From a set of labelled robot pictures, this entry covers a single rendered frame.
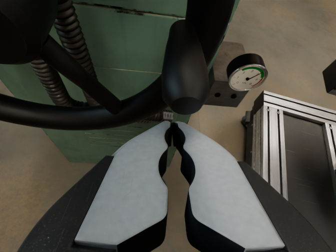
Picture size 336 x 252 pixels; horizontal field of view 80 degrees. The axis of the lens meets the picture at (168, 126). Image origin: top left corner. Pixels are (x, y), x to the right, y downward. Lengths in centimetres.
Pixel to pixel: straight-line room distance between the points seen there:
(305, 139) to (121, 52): 85
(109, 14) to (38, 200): 79
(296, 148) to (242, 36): 103
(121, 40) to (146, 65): 7
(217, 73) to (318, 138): 74
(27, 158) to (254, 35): 166
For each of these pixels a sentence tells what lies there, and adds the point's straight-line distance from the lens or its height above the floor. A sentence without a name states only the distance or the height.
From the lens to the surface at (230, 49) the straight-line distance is 48.
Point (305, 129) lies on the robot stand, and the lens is 106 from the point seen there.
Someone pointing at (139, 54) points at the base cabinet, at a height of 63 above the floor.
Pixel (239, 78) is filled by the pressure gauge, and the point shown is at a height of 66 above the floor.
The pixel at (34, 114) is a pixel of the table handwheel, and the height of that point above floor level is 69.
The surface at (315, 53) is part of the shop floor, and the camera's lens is 197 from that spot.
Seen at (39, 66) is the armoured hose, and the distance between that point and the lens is 28.
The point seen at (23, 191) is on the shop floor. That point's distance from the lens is 102.
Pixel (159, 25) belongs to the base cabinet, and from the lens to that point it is 36.
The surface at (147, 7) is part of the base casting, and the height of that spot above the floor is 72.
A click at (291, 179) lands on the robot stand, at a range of 90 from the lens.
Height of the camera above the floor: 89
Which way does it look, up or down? 59 degrees down
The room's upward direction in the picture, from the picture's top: 15 degrees clockwise
